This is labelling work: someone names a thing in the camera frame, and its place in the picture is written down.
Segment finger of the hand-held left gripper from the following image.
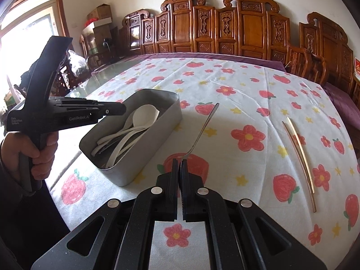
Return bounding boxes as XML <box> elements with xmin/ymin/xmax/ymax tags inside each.
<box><xmin>94</xmin><ymin>101</ymin><xmax>128</xmax><ymax>118</ymax></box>

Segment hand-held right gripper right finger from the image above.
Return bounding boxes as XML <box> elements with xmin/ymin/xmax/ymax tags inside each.
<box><xmin>181</xmin><ymin>159</ymin><xmax>327</xmax><ymax>270</ymax></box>

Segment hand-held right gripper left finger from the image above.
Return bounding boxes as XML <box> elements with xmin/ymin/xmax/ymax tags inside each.
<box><xmin>31</xmin><ymin>159</ymin><xmax>179</xmax><ymax>270</ymax></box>

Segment cream plastic fork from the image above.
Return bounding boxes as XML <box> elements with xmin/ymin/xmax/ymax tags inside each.
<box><xmin>97</xmin><ymin>122</ymin><xmax>154</xmax><ymax>151</ymax></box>

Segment large white spoon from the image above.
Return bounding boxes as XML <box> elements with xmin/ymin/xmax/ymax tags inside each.
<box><xmin>105</xmin><ymin>105</ymin><xmax>160</xmax><ymax>168</ymax></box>

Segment rectangular metal tray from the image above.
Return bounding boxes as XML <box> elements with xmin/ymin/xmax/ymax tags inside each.
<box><xmin>79</xmin><ymin>88</ymin><xmax>183</xmax><ymax>187</ymax></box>

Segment small beige spoon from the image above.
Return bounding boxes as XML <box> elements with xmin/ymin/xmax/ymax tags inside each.
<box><xmin>91</xmin><ymin>128</ymin><xmax>141</xmax><ymax>156</ymax></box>

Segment metal spoon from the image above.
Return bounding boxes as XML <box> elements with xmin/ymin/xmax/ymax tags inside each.
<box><xmin>183</xmin><ymin>103</ymin><xmax>220</xmax><ymax>159</ymax></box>

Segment person's left forearm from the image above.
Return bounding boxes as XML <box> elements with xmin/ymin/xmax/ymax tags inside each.
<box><xmin>0</xmin><ymin>160</ymin><xmax>71</xmax><ymax>270</ymax></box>

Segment person's left hand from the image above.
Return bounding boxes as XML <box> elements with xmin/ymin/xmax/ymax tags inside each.
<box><xmin>0</xmin><ymin>131</ymin><xmax>59</xmax><ymax>181</ymax></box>

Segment clear plastic bag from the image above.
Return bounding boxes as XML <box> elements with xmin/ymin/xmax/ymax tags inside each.
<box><xmin>67</xmin><ymin>50</ymin><xmax>91</xmax><ymax>78</ymax></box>

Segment large dark cardboard box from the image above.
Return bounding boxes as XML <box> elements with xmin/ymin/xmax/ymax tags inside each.
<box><xmin>92</xmin><ymin>24</ymin><xmax>119</xmax><ymax>52</ymax></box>

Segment carved wooden chair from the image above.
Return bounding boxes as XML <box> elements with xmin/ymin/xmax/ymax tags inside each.
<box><xmin>222</xmin><ymin>0</ymin><xmax>291</xmax><ymax>62</ymax></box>
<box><xmin>121</xmin><ymin>9</ymin><xmax>154</xmax><ymax>55</ymax></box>
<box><xmin>160</xmin><ymin>0</ymin><xmax>218</xmax><ymax>54</ymax></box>
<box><xmin>299</xmin><ymin>12</ymin><xmax>354</xmax><ymax>90</ymax></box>

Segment wooden framed window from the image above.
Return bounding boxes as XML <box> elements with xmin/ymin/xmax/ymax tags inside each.
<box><xmin>0</xmin><ymin>0</ymin><xmax>71</xmax><ymax>96</ymax></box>

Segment white flat box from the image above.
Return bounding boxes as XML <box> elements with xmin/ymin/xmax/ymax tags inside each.
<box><xmin>82</xmin><ymin>18</ymin><xmax>112</xmax><ymax>29</ymax></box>

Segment brown cardboard box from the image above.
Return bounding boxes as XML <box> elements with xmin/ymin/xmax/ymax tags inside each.
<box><xmin>87</xmin><ymin>4</ymin><xmax>112</xmax><ymax>21</ymax></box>

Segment strawberry flower printed tablecloth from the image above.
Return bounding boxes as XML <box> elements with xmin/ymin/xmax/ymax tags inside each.
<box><xmin>45</xmin><ymin>58</ymin><xmax>359</xmax><ymax>270</ymax></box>

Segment wooden armchair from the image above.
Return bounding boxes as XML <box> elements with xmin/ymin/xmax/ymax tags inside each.
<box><xmin>287</xmin><ymin>45</ymin><xmax>327</xmax><ymax>87</ymax></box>

